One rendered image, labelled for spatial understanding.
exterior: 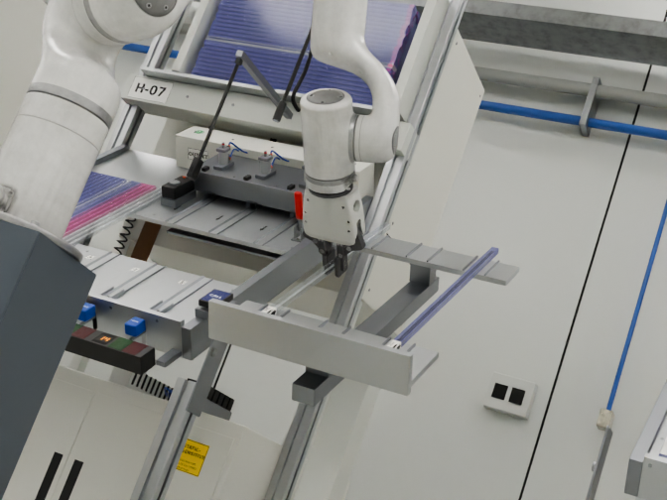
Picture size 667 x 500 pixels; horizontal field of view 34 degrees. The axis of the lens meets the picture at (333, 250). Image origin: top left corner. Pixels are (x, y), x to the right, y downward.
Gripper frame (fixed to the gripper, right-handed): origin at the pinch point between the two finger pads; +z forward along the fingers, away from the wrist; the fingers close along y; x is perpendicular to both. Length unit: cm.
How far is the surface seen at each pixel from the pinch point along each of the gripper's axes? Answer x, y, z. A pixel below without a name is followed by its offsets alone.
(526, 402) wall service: -129, 4, 132
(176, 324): 21.1, 20.0, 5.5
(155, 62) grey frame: -67, 87, 1
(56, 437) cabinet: 20, 57, 46
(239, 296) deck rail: 5.8, 17.1, 8.3
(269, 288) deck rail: -4.1, 17.0, 12.7
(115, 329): 21.8, 33.4, 10.1
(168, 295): 10.8, 29.4, 8.4
